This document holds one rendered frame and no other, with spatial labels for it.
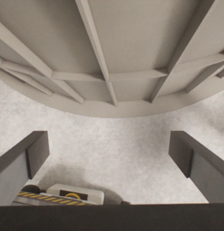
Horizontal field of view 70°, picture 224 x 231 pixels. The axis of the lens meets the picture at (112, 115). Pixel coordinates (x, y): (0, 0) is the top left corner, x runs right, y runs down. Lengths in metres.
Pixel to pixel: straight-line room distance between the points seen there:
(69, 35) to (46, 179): 0.81
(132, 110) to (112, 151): 0.25
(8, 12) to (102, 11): 0.17
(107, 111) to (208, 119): 0.54
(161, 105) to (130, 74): 0.42
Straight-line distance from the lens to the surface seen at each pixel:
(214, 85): 1.02
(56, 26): 0.37
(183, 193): 0.96
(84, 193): 0.82
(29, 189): 0.93
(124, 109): 0.88
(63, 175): 0.98
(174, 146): 0.16
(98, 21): 0.34
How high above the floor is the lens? 0.89
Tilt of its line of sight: 79 degrees down
